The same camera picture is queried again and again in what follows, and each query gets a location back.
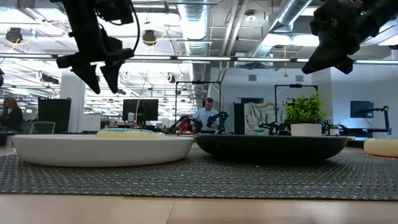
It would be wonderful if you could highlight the white round plate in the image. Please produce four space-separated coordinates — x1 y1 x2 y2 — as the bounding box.
12 133 195 168

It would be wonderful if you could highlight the pale draped cloth cover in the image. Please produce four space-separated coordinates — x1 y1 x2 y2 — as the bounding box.
244 102 287 136

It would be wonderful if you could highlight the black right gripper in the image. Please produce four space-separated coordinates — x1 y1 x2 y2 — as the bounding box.
302 0 373 75

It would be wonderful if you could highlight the silver ribbed ventilation duct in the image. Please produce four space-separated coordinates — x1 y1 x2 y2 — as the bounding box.
248 0 313 62
177 0 213 82

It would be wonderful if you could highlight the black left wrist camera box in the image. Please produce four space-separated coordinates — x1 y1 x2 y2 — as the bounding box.
96 0 134 26

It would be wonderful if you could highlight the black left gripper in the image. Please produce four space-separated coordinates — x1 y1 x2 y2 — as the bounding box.
55 0 134 95

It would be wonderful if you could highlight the dark grey round plate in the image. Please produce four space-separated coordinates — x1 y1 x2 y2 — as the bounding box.
193 134 349 164

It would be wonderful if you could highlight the pale yellow round object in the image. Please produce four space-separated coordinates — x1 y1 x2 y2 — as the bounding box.
363 138 398 159

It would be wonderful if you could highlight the yellow hanging cord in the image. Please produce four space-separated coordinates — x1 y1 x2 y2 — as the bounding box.
282 45 289 78

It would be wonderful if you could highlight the green plant in white pot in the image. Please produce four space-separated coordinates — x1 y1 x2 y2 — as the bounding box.
285 91 326 137

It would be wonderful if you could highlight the white pillar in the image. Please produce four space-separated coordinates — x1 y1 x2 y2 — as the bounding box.
60 70 86 133

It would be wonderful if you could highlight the person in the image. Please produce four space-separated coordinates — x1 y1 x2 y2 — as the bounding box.
192 97 220 133
0 96 24 133

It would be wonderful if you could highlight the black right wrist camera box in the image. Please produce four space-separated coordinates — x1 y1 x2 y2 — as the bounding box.
310 1 345 35

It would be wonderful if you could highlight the grey office chair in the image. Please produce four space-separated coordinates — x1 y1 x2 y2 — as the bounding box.
29 121 57 135

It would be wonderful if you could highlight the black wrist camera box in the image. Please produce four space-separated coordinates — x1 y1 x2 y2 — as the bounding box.
310 1 345 35
96 0 134 26

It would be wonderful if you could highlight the teal frosted large donut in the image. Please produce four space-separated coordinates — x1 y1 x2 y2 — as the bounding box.
95 128 157 139

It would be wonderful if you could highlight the grey woven placemat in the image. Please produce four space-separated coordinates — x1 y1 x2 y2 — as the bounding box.
0 146 398 202

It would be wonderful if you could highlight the black metal station frame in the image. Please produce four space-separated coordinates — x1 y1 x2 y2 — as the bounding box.
274 83 319 125
175 80 222 134

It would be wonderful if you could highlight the dark wall screen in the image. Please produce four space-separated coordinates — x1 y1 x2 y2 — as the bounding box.
350 100 375 119

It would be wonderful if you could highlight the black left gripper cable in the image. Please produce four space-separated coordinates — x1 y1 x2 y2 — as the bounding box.
124 0 141 54

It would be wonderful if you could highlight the long ceiling light strip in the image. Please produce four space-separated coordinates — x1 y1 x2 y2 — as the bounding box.
0 53 398 65

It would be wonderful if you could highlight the black computer monitor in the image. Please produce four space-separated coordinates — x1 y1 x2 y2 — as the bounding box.
122 98 159 123

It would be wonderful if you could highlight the black tall cabinet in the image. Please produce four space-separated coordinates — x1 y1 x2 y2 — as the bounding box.
37 97 72 134

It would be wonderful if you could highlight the black ceiling cable reel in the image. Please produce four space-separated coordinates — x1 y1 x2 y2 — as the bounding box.
5 27 24 44
142 29 157 46

